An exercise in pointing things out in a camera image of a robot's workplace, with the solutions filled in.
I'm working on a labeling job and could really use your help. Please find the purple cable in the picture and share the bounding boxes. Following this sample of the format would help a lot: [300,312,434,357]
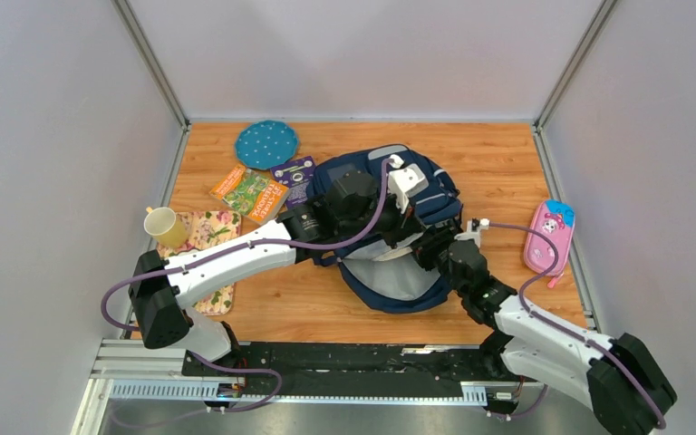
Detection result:
[100,157,397,415]
[479,220,667,430]

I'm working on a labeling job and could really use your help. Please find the navy blue backpack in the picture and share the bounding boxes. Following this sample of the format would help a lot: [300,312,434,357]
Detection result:
[306,144,462,314]

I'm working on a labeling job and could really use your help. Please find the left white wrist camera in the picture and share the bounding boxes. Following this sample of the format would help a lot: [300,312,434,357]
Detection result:
[387,154,429,212]

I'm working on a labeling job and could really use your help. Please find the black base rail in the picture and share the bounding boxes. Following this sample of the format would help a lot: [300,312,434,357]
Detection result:
[180,342,541,399]

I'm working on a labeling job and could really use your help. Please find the purple treehouse book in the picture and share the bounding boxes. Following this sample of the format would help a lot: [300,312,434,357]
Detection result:
[270,156,316,209]

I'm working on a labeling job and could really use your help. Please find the teal polka dot plate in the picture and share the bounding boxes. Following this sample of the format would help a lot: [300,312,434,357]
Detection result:
[234,120,300,170]

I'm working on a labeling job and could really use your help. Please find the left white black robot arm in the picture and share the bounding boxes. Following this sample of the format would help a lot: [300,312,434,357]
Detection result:
[128,169,428,376]

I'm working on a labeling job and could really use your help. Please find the orange treehouse book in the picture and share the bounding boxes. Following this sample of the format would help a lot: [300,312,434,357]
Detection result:
[209,164,290,225]

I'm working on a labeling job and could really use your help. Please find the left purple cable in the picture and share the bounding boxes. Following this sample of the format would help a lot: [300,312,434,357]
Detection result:
[100,157,397,415]

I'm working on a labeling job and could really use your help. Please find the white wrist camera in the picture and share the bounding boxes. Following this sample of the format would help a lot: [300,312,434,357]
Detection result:
[387,154,429,212]
[464,218,490,247]

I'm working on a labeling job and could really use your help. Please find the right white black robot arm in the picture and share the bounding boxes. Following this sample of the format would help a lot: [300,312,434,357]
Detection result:
[411,221,678,434]

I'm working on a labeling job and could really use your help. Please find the yellow mug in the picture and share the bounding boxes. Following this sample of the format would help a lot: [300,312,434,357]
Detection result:
[143,207,189,249]

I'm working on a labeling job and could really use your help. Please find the floral placemat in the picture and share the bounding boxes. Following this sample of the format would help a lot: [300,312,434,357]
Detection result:
[156,210,241,316]

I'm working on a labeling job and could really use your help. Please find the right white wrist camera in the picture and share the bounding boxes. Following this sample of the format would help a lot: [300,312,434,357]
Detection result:
[464,218,490,247]

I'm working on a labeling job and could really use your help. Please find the pink cartoon pencil case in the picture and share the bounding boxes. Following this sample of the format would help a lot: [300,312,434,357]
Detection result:
[523,199,575,288]

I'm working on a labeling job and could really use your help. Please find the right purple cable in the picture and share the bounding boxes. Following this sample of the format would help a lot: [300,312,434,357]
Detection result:
[479,220,667,430]

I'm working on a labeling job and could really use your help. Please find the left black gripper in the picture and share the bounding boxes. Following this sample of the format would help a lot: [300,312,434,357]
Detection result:
[338,186,428,251]

